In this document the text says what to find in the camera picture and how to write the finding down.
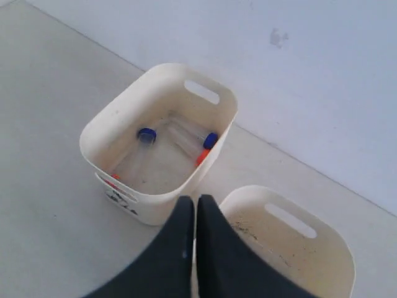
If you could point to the orange-capped tube front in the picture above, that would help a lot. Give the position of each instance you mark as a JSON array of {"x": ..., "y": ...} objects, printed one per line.
[{"x": 115, "y": 177}]

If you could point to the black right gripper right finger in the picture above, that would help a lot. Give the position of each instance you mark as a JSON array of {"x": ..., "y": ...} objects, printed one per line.
[{"x": 227, "y": 267}]

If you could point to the orange-capped tube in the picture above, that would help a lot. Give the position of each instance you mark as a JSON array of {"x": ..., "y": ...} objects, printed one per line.
[
  {"x": 115, "y": 177},
  {"x": 201, "y": 157}
]

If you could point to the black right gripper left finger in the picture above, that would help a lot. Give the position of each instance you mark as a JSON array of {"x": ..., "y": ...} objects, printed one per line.
[{"x": 164, "y": 267}]

